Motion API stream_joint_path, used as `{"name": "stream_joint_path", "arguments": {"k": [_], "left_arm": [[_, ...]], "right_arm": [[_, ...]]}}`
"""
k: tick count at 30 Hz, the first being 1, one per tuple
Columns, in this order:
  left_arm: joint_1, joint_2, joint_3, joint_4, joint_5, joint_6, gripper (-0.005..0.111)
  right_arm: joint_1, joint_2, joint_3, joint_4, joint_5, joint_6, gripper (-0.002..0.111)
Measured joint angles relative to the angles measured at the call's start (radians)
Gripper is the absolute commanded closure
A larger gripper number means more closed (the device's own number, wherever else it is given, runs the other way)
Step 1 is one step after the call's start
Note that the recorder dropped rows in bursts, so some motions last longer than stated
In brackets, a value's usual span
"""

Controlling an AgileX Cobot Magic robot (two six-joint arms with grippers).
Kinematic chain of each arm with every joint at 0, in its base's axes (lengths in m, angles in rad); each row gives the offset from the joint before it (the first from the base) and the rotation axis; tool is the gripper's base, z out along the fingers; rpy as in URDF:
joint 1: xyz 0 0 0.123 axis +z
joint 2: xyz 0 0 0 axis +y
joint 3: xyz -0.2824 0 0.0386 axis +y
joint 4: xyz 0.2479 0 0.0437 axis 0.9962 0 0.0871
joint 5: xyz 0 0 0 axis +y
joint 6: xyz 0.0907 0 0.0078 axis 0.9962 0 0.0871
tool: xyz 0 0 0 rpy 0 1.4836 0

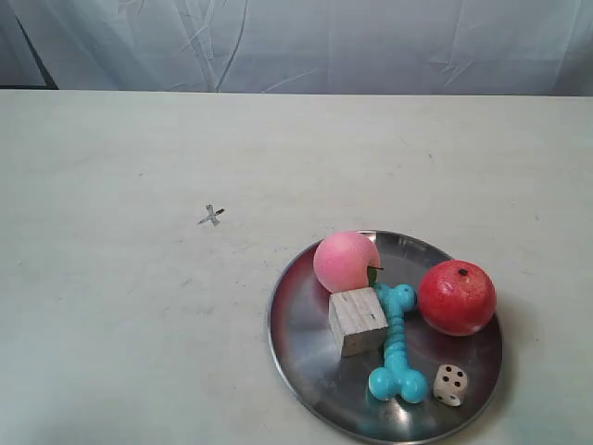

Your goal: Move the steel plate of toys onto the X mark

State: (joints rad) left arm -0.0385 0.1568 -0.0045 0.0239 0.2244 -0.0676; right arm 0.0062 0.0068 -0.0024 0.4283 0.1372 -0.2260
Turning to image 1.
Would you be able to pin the white die black dots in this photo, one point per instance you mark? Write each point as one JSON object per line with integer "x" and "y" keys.
{"x": 450, "y": 385}

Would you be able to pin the white backdrop curtain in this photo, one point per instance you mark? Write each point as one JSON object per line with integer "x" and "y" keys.
{"x": 301, "y": 47}

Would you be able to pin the turquoise bone toy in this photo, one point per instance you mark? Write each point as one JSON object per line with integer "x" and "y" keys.
{"x": 395, "y": 378}

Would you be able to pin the red toy apple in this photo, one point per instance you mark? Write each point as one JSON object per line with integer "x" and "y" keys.
{"x": 457, "y": 298}

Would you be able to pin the pale wooden cube block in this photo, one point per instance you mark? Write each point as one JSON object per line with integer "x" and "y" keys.
{"x": 357, "y": 321}

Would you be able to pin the pink toy peach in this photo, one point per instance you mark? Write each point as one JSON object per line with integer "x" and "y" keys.
{"x": 341, "y": 261}

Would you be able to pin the grey tape cross marker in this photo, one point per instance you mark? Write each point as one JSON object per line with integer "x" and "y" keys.
{"x": 213, "y": 215}

